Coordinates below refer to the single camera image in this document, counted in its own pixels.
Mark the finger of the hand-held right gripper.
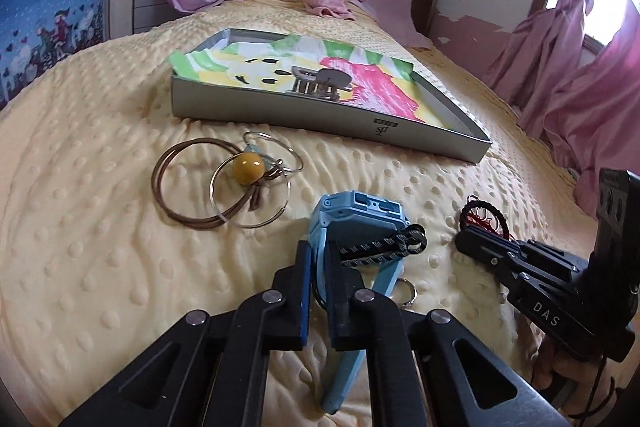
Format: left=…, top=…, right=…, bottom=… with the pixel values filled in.
left=455, top=231, right=531, bottom=293
left=475, top=229, right=591, bottom=279

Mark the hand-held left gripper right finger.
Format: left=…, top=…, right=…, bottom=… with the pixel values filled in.
left=325, top=249, right=571, bottom=427

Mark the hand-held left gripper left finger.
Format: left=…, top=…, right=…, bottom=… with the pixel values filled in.
left=57, top=241, right=313, bottom=427

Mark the red black beaded hoop earring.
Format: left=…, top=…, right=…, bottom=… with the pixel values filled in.
left=459, top=196, right=506, bottom=238

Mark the black toothed hair clip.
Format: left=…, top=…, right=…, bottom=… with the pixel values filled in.
left=340, top=224, right=428, bottom=269

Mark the light blue wrist watch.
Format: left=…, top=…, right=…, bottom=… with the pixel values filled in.
left=306, top=191, right=413, bottom=414

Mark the small silver hoop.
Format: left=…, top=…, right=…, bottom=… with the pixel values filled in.
left=243, top=132, right=304, bottom=175

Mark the brown cord necklace yellow bead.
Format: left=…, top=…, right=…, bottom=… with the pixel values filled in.
left=151, top=138, right=296, bottom=225

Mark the large silver hoop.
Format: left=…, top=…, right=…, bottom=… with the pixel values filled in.
left=210, top=155, right=292, bottom=228

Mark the grey shallow cardboard box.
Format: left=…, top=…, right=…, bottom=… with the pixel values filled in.
left=170, top=28, right=493, bottom=164

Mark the person's right hand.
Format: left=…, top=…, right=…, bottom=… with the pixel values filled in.
left=531, top=336, right=618, bottom=414

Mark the pink curtain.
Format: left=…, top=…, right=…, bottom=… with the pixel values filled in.
left=482, top=0, right=640, bottom=208

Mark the colourful printed lining cloth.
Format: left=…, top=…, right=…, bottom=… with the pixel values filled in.
left=170, top=33, right=443, bottom=125

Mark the yellow dotted blanket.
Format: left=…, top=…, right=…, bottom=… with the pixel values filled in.
left=0, top=0, right=611, bottom=427

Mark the grey hair claw clip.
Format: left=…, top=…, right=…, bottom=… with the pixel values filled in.
left=287, top=66, right=351, bottom=102

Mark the brown wooden headboard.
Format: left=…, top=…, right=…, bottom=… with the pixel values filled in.
left=412, top=0, right=438, bottom=50

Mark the grey drawer cabinet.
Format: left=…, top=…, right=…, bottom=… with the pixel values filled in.
left=131, top=0, right=163, bottom=35

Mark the blue printed wardrobe cover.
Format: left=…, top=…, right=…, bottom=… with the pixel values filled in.
left=0, top=0, right=126, bottom=108

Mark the silver key ring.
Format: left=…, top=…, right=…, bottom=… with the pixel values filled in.
left=395, top=278, right=417, bottom=308

